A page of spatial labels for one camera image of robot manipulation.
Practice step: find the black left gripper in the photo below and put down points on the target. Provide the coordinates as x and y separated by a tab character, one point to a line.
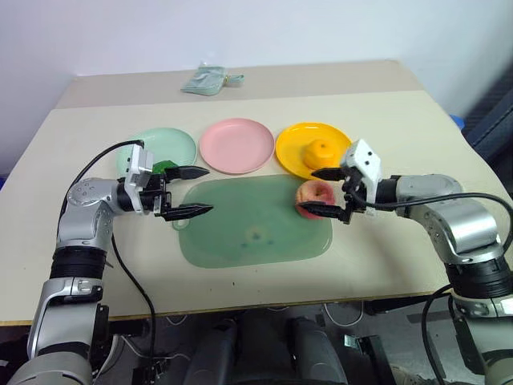
156	193

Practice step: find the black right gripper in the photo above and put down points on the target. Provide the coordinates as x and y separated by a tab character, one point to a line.
355	188

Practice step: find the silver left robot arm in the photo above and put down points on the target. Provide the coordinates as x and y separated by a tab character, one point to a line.
80	224

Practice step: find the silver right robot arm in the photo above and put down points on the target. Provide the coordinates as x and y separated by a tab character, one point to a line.
461	224

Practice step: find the dark green item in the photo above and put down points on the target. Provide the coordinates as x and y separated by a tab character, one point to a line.
164	165

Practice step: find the light green plate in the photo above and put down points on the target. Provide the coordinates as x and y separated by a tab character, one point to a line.
172	144

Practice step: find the yellow plate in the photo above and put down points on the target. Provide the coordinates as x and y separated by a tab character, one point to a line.
292	144

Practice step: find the pink plate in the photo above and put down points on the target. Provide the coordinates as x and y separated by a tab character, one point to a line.
236	146

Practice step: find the pink red peach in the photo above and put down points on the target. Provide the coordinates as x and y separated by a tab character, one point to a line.
316	192

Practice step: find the yellow orange fruit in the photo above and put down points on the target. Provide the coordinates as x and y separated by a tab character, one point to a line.
318	155

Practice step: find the translucent green tray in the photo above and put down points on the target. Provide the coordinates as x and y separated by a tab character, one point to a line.
248	218

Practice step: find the teal fabric pouch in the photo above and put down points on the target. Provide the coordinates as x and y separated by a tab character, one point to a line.
202	80

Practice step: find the blue plastic object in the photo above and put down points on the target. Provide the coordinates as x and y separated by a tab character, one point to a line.
457	122

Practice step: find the dark rounded shape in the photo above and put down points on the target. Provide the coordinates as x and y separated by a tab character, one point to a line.
316	353
214	353

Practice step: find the black mesh chair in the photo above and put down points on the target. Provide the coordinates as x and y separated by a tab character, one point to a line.
493	112

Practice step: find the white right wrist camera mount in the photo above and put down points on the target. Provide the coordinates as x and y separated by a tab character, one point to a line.
366	158

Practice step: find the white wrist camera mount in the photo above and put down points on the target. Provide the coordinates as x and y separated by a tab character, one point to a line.
366	158
138	164

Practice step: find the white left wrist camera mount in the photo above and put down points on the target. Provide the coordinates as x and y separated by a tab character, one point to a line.
138	164

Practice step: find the black metal bracket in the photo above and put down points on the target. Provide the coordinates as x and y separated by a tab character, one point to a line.
372	357

